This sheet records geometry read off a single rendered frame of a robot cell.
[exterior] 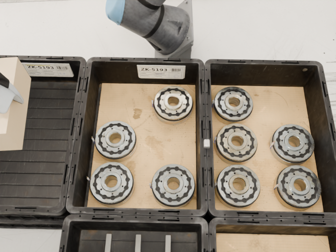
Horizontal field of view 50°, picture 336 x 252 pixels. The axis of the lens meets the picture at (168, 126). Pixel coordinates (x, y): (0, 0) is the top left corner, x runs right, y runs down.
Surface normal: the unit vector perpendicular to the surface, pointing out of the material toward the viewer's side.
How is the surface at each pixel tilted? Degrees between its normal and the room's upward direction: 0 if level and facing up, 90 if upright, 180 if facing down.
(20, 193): 0
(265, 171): 0
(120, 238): 0
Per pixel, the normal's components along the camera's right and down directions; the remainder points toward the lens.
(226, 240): 0.00, -0.43
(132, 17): 0.13, 0.80
